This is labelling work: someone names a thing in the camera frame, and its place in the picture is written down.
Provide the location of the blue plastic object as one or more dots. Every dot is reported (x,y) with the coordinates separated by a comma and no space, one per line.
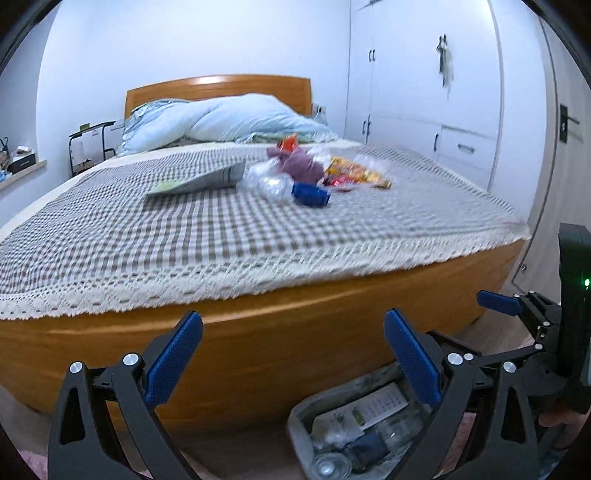
(311,194)

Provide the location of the dark blue carton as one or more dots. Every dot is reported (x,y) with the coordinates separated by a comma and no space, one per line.
(369,447)

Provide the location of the black box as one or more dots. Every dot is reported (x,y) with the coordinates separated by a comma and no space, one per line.
(23,165)

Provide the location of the white fruit print pouch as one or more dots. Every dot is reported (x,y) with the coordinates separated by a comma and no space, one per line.
(198,182)

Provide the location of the checkered lace-edged bedspread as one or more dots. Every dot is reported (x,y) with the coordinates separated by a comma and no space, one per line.
(184,240)

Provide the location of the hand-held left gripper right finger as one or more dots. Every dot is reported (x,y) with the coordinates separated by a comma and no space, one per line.
(413,360)

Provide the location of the hanging grey white tassel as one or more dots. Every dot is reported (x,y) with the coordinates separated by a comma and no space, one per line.
(447,69)

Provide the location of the person's right hand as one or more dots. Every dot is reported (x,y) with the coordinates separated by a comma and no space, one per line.
(565,420)

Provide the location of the wall socket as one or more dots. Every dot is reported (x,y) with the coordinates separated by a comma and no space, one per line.
(319,113)

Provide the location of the light blue quilt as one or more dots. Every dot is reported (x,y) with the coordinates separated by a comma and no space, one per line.
(240,117)

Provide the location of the frilled light blue pillow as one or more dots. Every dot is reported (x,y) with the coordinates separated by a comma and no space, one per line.
(147,115)

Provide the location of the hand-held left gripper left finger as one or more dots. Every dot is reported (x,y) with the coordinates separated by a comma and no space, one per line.
(173,360)

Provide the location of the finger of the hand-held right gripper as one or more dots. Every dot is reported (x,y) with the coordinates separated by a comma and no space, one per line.
(508,355)
(498,302)

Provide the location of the orange red snack packet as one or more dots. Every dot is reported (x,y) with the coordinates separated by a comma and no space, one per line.
(287,143)

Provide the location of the yellow snack packet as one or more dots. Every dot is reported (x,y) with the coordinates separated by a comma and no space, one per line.
(360,174)

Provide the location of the purple cloth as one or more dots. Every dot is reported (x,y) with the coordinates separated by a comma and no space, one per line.
(300,166)

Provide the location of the wooden windowsill shelf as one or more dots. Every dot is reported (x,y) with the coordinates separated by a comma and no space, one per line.
(27,180)

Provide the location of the clear plastic bag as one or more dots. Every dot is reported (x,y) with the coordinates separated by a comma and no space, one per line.
(332,152)

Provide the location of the floral print trash bin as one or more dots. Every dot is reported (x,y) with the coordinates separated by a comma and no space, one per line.
(300,415)

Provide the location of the black bedside table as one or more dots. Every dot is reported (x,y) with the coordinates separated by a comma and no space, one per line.
(92,127)

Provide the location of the white milk carton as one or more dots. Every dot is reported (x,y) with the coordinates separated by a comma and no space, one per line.
(383,401)

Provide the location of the white wardrobe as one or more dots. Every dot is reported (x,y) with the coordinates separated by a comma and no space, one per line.
(406,92)

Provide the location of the grey wooden door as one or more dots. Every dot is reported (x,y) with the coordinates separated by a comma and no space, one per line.
(540,161)

